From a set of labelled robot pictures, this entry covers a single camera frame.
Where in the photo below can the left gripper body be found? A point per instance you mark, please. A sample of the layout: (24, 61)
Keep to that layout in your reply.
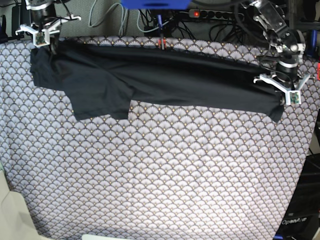
(286, 70)

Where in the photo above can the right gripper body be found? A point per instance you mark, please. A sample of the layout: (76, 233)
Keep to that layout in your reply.
(42, 16)

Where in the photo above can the black T-shirt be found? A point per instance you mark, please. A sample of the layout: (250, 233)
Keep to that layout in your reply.
(103, 80)

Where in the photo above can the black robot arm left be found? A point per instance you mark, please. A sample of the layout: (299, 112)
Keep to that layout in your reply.
(289, 43)

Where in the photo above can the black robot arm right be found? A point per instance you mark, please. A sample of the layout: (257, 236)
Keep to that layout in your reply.
(54, 36)

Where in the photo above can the red clamp at right edge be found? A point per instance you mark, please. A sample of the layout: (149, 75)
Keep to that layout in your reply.
(318, 71)

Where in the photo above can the black device on floor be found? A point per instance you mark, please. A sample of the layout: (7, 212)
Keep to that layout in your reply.
(19, 15)

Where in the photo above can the red and blue clamp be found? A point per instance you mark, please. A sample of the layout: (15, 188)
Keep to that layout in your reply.
(162, 43)

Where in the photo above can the black OpenArm box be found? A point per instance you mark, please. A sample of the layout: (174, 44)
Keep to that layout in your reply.
(302, 218)

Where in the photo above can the fan-patterned grey tablecloth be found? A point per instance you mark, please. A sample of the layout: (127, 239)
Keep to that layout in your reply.
(166, 172)

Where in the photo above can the beige cardboard box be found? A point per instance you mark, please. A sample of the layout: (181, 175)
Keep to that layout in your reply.
(15, 219)

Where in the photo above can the white object at bottom edge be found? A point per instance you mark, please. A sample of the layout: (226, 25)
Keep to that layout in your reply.
(92, 237)

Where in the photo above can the blue plastic mount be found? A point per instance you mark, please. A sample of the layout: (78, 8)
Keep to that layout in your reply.
(156, 4)

